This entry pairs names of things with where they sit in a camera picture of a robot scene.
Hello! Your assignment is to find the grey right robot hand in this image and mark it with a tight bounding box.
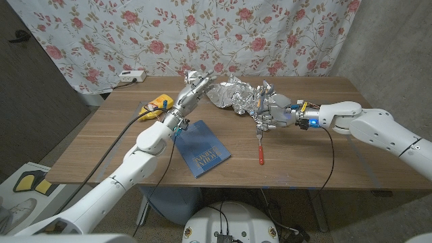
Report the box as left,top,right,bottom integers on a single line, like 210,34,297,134
254,80,298,132

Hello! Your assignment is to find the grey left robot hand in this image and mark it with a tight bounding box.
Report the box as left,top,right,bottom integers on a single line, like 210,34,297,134
167,70,218,127

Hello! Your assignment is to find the aluminum foil sheet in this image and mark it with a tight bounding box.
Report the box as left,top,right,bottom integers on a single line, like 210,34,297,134
184,70,291,132

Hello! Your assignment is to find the fork with red handle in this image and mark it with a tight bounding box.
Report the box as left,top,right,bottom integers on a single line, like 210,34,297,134
256,130,265,166

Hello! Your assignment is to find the blue notebook with gold lettering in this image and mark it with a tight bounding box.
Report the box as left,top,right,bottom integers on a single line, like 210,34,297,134
173,119,232,179

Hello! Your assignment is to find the yellow mustard bottle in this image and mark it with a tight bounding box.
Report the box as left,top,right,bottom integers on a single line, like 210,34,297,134
138,93,176,122

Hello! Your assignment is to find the white power strip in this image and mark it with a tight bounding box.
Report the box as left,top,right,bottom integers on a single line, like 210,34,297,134
118,70,147,83

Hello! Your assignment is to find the floral backdrop cloth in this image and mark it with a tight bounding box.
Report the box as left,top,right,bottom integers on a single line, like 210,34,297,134
6,0,362,95

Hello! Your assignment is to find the blue-grey stool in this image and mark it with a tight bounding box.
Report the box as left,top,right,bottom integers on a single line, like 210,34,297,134
140,186,203,226

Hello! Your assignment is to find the grey table leg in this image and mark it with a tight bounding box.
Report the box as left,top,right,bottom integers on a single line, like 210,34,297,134
306,189,329,233

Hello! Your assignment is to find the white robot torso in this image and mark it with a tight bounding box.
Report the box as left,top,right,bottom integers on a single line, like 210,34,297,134
182,201,279,243

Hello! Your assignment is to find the black device on floor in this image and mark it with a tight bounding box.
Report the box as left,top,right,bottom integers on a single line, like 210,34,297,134
285,225,311,243

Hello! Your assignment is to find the white floor board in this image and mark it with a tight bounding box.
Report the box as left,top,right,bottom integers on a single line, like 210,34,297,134
0,161,97,236

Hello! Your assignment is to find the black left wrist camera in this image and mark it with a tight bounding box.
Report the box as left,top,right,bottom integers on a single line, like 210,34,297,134
173,119,190,136

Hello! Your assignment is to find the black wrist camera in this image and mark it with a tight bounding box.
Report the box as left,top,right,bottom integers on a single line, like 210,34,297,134
173,119,190,136
296,116,320,131

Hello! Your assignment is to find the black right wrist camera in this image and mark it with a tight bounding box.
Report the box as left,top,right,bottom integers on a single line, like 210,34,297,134
296,116,320,131

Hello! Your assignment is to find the black power strip cable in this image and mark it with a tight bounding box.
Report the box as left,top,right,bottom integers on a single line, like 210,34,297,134
113,78,138,90

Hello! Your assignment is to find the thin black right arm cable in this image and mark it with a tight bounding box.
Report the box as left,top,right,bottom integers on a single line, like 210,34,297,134
308,126,335,202

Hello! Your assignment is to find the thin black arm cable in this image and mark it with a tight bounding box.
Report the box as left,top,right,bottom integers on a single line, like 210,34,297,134
308,126,335,202
132,133,178,238

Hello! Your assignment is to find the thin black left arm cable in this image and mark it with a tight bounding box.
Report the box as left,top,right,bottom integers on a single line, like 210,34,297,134
132,133,178,238

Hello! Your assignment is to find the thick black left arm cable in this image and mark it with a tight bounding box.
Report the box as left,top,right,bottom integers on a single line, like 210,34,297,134
53,107,168,215

